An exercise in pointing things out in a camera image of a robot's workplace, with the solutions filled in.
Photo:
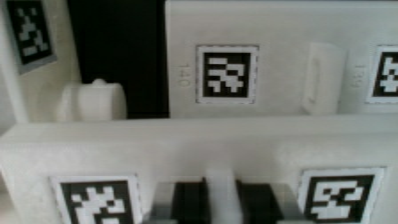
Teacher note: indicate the white cabinet body box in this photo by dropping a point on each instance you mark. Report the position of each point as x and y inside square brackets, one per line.
[168, 149]

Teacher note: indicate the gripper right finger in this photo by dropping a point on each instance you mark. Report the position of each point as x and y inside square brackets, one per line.
[266, 201]

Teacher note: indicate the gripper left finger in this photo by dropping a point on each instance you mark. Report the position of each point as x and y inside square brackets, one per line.
[180, 204]

